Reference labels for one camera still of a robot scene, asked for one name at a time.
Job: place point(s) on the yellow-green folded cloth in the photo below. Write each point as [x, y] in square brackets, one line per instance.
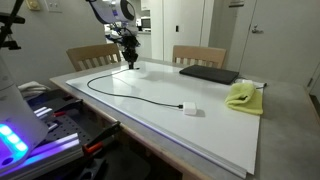
[245, 100]

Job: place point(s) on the silver aluminium extrusion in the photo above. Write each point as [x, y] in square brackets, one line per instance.
[43, 111]
[50, 153]

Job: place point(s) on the white folded towel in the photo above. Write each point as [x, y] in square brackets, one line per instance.
[33, 89]

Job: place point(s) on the large white paper sheet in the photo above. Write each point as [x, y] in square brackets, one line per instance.
[160, 83]

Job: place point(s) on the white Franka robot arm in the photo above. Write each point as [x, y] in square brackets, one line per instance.
[111, 10]

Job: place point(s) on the beige wall thermostat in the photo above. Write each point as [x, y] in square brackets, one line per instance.
[33, 4]

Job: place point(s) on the white wall switch plate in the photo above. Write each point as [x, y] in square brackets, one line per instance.
[53, 6]

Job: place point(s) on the grey door with lever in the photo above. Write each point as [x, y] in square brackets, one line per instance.
[283, 43]

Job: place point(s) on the light wooden slat-back chair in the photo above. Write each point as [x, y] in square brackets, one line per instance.
[200, 52]
[90, 51]

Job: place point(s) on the black flat pad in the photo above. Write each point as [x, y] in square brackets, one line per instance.
[210, 74]

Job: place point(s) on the white door with black latch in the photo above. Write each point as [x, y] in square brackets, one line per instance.
[186, 30]

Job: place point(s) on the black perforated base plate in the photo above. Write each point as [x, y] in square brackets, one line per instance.
[66, 128]

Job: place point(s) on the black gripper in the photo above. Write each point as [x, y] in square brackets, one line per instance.
[130, 42]

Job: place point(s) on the small wall sign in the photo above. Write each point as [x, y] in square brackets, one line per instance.
[236, 3]

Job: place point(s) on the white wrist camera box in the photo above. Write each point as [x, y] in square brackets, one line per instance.
[119, 36]

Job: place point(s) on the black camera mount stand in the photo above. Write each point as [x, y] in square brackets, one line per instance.
[8, 20]

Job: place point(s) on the white charger adapter block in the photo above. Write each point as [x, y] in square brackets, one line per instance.
[190, 108]

